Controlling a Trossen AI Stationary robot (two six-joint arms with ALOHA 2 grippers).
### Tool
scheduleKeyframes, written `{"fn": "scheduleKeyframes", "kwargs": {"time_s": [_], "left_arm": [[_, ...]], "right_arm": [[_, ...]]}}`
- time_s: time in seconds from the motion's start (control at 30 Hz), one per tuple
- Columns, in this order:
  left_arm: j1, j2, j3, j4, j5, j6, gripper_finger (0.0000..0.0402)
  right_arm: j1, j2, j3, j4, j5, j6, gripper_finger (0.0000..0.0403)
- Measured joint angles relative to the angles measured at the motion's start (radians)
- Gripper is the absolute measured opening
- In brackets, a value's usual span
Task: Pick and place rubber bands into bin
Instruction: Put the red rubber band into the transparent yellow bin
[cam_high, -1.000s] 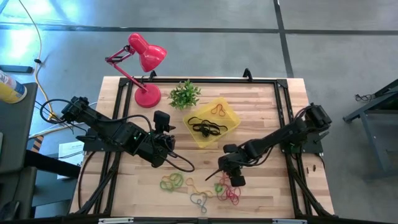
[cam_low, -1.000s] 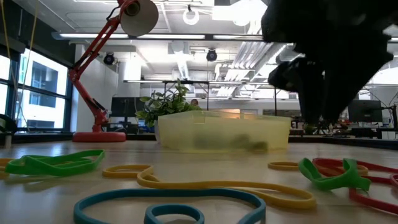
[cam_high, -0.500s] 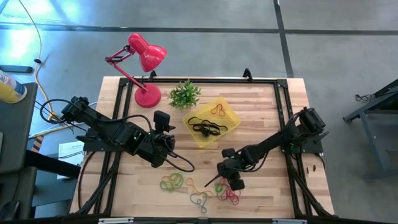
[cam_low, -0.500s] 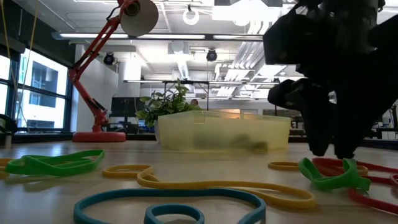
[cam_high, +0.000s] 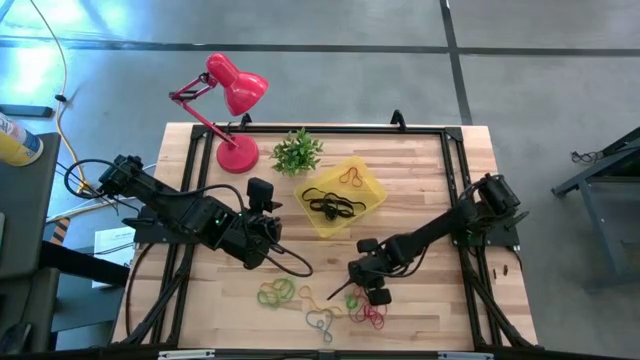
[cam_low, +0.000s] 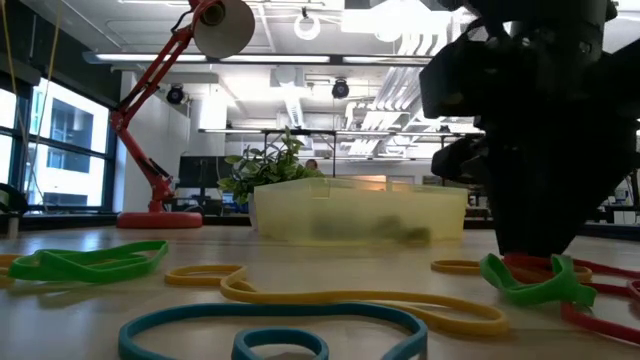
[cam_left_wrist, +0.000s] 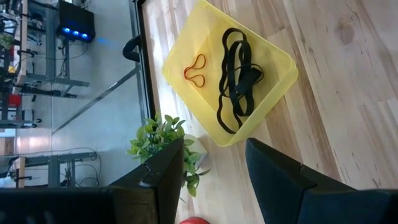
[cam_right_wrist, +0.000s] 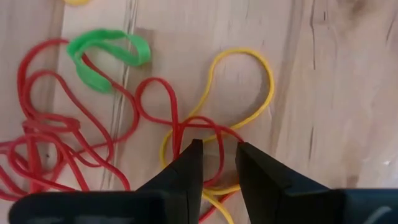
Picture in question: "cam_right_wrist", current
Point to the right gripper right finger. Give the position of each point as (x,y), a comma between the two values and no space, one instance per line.
(264,186)

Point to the long yellow rubber band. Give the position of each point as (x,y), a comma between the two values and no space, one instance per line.
(76,2)

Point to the wide green rubber band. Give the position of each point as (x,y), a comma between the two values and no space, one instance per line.
(90,77)

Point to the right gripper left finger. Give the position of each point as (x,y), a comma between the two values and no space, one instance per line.
(186,180)

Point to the red rubber band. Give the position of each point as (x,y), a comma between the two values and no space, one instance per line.
(175,115)
(93,123)
(49,124)
(136,115)

